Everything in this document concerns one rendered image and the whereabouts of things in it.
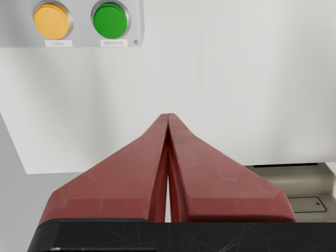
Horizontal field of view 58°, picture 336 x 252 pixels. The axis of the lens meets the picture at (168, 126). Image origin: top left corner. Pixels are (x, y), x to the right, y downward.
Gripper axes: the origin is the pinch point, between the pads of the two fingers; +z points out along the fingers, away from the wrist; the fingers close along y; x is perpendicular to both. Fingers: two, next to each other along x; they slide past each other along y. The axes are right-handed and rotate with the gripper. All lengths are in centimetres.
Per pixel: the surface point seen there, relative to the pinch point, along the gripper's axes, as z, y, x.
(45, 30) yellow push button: 26.2, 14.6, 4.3
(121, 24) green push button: 26.2, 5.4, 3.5
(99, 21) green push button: 26.3, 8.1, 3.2
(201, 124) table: 36.8, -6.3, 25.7
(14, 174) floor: 120, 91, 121
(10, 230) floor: 118, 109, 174
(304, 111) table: 37, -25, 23
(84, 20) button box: 27.4, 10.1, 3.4
